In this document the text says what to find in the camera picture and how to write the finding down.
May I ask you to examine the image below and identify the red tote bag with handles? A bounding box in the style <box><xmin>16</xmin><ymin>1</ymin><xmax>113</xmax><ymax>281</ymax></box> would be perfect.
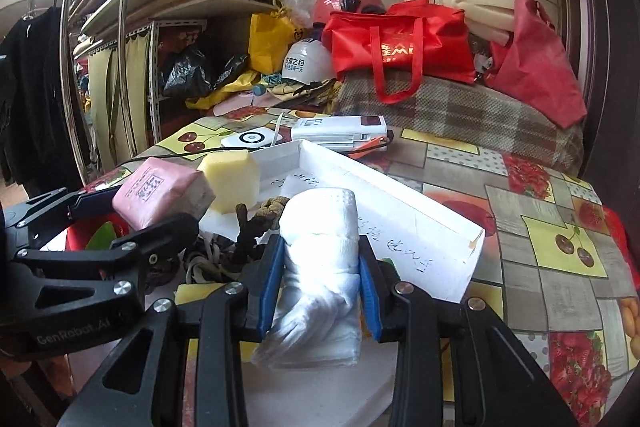
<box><xmin>322</xmin><ymin>0</ymin><xmax>476</xmax><ymax>105</ymax></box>

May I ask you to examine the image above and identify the black plastic bag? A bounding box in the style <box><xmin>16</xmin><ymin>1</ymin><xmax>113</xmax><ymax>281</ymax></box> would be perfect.
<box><xmin>160</xmin><ymin>46</ymin><xmax>250</xmax><ymax>100</ymax></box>

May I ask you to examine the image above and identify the dark red fabric bag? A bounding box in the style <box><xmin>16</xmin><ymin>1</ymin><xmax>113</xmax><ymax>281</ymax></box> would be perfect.
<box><xmin>485</xmin><ymin>0</ymin><xmax>587</xmax><ymax>129</ymax></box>

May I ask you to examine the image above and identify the pale yellow sponge block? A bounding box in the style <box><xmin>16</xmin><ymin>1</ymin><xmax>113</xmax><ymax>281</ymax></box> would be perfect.
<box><xmin>198</xmin><ymin>150</ymin><xmax>260</xmax><ymax>215</ymax></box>

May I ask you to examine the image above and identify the white round charger device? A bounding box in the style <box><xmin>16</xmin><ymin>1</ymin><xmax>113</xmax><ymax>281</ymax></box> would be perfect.
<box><xmin>220</xmin><ymin>127</ymin><xmax>283</xmax><ymax>150</ymax></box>

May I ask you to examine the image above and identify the red bag beside door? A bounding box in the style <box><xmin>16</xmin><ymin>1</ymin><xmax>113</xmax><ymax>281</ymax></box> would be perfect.
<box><xmin>603</xmin><ymin>206</ymin><xmax>640</xmax><ymax>291</ymax></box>

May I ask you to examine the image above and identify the plaid covered bench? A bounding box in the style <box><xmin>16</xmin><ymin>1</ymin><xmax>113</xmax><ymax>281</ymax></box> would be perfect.
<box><xmin>331</xmin><ymin>70</ymin><xmax>584</xmax><ymax>176</ymax></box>

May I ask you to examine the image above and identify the white rectangular device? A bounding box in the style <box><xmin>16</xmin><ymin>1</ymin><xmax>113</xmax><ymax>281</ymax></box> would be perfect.
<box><xmin>290</xmin><ymin>115</ymin><xmax>388</xmax><ymax>152</ymax></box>

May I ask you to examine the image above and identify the yellow plastic bag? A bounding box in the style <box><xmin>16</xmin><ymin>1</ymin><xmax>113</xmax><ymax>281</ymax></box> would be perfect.
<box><xmin>247</xmin><ymin>0</ymin><xmax>305</xmax><ymax>75</ymax></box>

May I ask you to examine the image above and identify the cream foam roll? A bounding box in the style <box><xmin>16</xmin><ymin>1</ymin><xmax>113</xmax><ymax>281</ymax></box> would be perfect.
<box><xmin>442</xmin><ymin>0</ymin><xmax>515</xmax><ymax>46</ymax></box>

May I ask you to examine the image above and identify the pink tissue pack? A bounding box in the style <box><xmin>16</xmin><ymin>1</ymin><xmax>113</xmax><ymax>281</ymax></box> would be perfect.
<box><xmin>112</xmin><ymin>157</ymin><xmax>215</xmax><ymax>230</ymax></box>

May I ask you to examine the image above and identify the black hanging garment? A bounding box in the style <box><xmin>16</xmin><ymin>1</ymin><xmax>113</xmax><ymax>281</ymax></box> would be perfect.
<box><xmin>1</xmin><ymin>8</ymin><xmax>82</xmax><ymax>197</ymax></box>

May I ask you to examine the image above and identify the red strawberry plush toy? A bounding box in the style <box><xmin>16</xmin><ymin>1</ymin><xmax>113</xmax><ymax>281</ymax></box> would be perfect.
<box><xmin>65</xmin><ymin>212</ymin><xmax>130</xmax><ymax>251</ymax></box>

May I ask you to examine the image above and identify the fruit pattern tablecloth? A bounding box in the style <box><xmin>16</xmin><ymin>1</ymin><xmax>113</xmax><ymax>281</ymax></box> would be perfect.
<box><xmin>84</xmin><ymin>106</ymin><xmax>640</xmax><ymax>427</ymax></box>

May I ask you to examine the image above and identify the white towel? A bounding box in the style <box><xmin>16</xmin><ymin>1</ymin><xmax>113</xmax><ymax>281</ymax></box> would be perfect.
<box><xmin>252</xmin><ymin>187</ymin><xmax>361</xmax><ymax>369</ymax></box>

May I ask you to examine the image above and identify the white cardboard box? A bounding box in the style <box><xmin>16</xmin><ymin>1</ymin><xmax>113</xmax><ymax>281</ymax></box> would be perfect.
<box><xmin>198</xmin><ymin>138</ymin><xmax>486</xmax><ymax>305</ymax></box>

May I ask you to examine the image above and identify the metal storage shelf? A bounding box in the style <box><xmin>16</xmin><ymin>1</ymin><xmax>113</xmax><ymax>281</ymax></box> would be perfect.
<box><xmin>29</xmin><ymin>0</ymin><xmax>279</xmax><ymax>168</ymax></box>

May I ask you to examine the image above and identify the braided rope bundle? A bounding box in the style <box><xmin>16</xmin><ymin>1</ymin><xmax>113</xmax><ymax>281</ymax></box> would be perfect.
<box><xmin>180</xmin><ymin>195</ymin><xmax>292</xmax><ymax>283</ymax></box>

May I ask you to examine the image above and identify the red helmet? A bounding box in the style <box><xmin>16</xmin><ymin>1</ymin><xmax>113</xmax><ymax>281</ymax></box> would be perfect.
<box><xmin>311</xmin><ymin>0</ymin><xmax>386</xmax><ymax>27</ymax></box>

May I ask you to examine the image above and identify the white hard hat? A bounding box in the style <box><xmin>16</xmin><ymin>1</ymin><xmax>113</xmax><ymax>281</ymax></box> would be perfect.
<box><xmin>281</xmin><ymin>39</ymin><xmax>335</xmax><ymax>86</ymax></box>

